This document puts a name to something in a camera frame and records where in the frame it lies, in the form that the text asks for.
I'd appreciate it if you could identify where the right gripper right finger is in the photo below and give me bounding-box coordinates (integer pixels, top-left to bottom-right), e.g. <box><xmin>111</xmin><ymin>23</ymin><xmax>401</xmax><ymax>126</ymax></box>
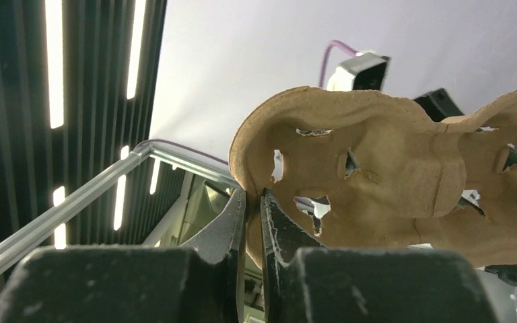
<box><xmin>260</xmin><ymin>189</ymin><xmax>323</xmax><ymax>322</ymax></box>

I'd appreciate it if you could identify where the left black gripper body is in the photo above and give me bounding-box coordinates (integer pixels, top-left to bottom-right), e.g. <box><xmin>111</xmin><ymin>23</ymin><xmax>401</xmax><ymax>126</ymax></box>
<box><xmin>413</xmin><ymin>88</ymin><xmax>464</xmax><ymax>122</ymax></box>

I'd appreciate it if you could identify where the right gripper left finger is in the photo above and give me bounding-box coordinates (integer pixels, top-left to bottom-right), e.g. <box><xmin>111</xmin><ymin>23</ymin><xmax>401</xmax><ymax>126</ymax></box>
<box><xmin>182</xmin><ymin>189</ymin><xmax>246</xmax><ymax>322</ymax></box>

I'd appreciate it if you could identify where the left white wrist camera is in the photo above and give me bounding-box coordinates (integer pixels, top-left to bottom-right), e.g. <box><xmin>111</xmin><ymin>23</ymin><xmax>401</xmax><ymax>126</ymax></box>
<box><xmin>325</xmin><ymin>52</ymin><xmax>390</xmax><ymax>92</ymax></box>

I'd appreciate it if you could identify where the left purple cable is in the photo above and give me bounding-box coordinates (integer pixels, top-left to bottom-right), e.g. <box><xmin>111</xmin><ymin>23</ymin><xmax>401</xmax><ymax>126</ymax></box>
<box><xmin>318</xmin><ymin>40</ymin><xmax>358</xmax><ymax>89</ymax></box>

